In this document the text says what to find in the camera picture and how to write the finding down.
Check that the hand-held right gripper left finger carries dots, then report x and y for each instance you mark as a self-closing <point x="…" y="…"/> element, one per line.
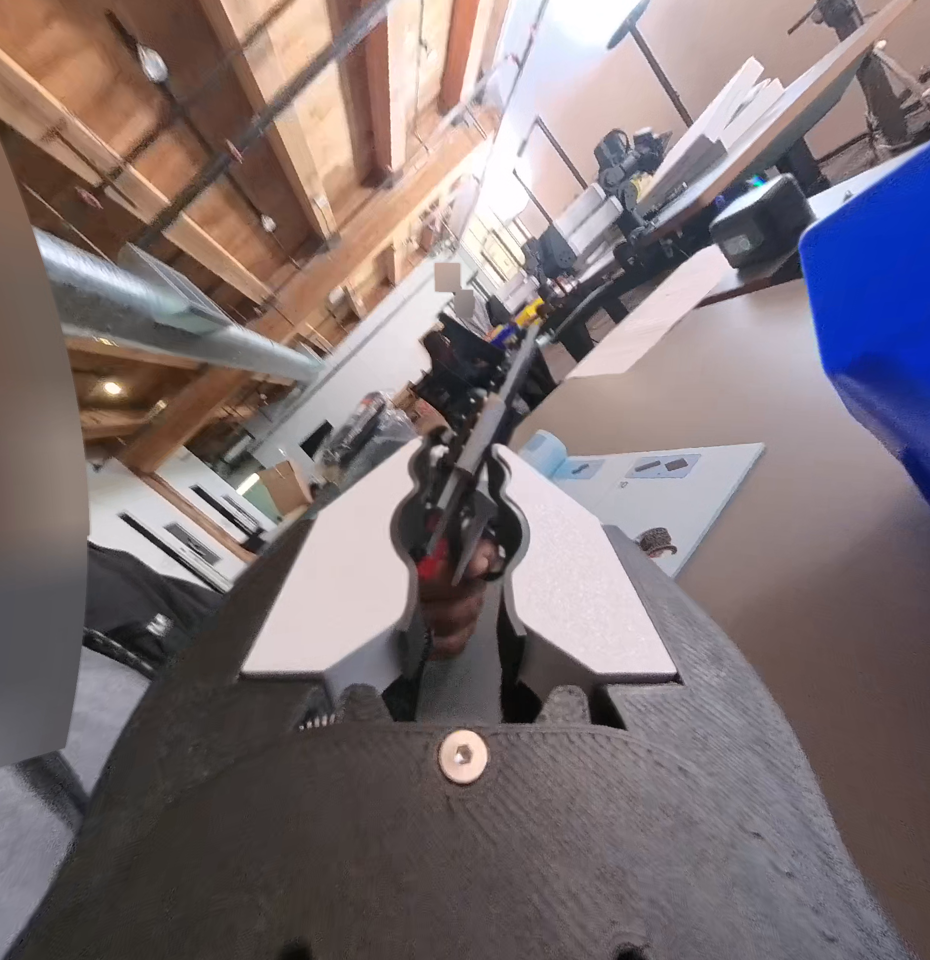
<point x="322" y="592"/>

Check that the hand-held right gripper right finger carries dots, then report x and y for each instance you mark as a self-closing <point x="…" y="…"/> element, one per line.
<point x="592" y="592"/>

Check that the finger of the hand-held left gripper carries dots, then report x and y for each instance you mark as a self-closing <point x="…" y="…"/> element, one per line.
<point x="468" y="551"/>

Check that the grey red brick model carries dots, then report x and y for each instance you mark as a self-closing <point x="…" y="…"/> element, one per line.
<point x="483" y="435"/>

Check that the blue plastic bin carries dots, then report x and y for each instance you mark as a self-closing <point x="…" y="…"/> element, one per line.
<point x="885" y="315"/>

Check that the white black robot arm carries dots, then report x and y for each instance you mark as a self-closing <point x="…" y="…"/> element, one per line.
<point x="622" y="161"/>

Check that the grey adjoining desk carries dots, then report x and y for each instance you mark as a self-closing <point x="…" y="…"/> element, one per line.
<point x="825" y="195"/>

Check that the wooden robot desk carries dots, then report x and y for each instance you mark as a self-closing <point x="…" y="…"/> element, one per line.
<point x="795" y="97"/>

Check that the plastic wrapped bundle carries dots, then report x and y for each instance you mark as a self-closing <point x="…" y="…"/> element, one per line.
<point x="367" y="431"/>

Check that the cardboard box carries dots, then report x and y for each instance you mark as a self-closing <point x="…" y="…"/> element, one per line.
<point x="285" y="487"/>

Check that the black office chair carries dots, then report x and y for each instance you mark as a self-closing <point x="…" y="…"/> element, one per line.
<point x="465" y="352"/>

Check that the brick instruction booklet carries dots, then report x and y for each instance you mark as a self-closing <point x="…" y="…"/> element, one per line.
<point x="697" y="487"/>

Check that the yellow bin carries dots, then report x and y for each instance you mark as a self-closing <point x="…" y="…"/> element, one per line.
<point x="532" y="309"/>

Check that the white paper sheet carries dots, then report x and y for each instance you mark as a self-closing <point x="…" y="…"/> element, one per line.
<point x="645" y="322"/>

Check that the stack of white flat boxes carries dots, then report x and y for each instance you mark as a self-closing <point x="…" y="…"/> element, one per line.
<point x="720" y="127"/>

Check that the black floor lamp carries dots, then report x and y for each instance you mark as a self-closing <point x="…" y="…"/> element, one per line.
<point x="626" y="19"/>

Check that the black wall screen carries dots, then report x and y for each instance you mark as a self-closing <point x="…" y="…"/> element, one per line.
<point x="317" y="439"/>

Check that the silver air duct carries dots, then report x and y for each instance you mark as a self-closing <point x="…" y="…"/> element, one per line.
<point x="134" y="300"/>

